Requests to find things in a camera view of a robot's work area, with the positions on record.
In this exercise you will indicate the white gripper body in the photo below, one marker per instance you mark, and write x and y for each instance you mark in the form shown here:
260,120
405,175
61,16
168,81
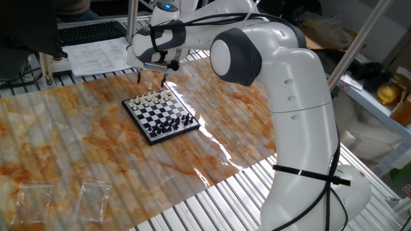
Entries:
133,62

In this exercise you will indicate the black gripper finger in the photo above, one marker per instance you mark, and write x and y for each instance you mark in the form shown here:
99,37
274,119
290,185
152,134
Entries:
164,80
139,77

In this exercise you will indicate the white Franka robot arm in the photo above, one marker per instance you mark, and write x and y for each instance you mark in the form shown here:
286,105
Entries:
298,96

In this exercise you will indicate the black white magnetic chessboard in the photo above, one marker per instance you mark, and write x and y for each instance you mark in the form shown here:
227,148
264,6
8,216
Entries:
157,114

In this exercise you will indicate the white chess piece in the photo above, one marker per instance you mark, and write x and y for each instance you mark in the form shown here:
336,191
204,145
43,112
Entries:
169,93
142,99
163,94
148,97
137,101
150,86
131,102
153,97

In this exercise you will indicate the silver blue-capped sensor bar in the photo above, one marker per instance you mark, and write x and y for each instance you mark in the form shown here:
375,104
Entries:
157,66

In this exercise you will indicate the printed paper sheet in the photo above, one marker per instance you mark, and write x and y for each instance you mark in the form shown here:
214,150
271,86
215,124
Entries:
96,57

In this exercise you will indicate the black chess piece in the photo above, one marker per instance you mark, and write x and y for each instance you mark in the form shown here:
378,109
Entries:
191,120
186,122
159,132
170,128
175,126

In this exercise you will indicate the black computer keyboard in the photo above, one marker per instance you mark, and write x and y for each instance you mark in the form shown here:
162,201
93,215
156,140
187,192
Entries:
93,32

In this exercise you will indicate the person in brown jacket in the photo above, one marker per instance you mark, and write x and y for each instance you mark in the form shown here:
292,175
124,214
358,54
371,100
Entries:
74,6

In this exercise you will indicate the orange marble pattern mat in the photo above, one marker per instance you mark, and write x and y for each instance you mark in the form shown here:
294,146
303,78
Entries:
96,154

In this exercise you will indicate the clear plastic zip bag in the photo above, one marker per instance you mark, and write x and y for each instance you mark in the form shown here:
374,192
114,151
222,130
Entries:
93,200
32,203

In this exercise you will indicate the plastic covered cardboard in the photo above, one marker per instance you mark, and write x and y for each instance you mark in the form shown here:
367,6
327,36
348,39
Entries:
324,30

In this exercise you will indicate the small white paper note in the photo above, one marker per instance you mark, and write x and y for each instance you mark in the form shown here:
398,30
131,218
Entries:
351,81

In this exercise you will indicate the black cloth bundle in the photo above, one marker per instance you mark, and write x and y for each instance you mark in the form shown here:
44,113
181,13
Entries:
369,75

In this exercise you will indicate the white plastic bag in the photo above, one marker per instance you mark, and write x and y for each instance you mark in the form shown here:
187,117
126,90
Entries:
363,134

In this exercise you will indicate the yellow toy figure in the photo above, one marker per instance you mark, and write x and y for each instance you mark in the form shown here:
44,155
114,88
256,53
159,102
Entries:
387,93

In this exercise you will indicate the brown cardboard box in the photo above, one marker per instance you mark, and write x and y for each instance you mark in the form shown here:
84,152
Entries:
401,110

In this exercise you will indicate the green plastic object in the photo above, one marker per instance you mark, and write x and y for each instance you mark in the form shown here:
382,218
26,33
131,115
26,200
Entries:
401,171

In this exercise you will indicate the small metal binder clip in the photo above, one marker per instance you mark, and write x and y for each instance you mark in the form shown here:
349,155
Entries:
407,190

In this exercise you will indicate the short aluminium extrusion post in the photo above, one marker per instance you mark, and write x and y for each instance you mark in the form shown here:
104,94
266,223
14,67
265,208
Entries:
47,70

